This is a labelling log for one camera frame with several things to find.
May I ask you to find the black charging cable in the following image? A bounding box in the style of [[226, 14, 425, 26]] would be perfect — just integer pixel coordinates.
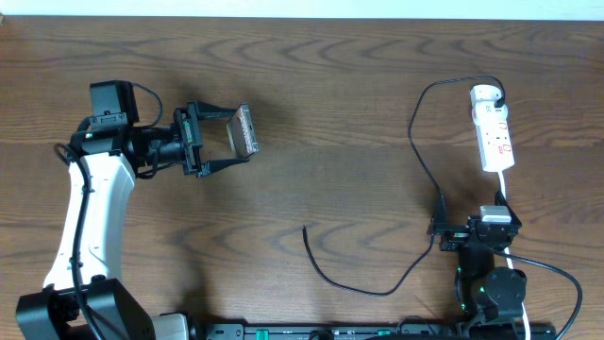
[[301, 76, 507, 298]]

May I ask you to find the left camera cable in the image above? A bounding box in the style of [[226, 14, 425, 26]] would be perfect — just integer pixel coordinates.
[[52, 82, 164, 340]]

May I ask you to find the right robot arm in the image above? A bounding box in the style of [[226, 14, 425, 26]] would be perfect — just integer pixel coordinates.
[[427, 192, 527, 338]]

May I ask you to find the right camera cable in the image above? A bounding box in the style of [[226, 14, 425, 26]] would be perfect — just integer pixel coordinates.
[[476, 226, 584, 340]]

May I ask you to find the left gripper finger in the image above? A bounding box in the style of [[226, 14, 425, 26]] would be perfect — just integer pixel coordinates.
[[195, 101, 237, 119], [196, 159, 249, 178]]

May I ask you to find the camera cable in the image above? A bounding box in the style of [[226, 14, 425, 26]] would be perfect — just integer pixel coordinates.
[[52, 82, 164, 340], [476, 226, 584, 340]]

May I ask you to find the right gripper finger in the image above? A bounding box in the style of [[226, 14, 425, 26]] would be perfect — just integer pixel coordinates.
[[495, 191, 521, 224], [431, 189, 447, 227]]

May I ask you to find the white power strip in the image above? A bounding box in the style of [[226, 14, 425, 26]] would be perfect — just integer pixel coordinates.
[[472, 100, 514, 173]]

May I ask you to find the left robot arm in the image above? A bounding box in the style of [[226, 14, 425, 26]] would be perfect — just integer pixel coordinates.
[[16, 101, 259, 339]]

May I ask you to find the white power strip cord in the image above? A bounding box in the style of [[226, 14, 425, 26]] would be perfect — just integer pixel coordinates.
[[496, 170, 532, 340]]

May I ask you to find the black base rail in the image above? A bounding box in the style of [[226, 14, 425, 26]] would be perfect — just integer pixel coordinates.
[[188, 322, 558, 340]]

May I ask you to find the white charger adapter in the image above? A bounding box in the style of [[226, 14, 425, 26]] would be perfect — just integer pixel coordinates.
[[470, 84, 502, 107]]

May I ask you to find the bronze Galaxy smartphone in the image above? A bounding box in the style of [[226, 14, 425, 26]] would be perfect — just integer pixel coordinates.
[[226, 103, 260, 159]]

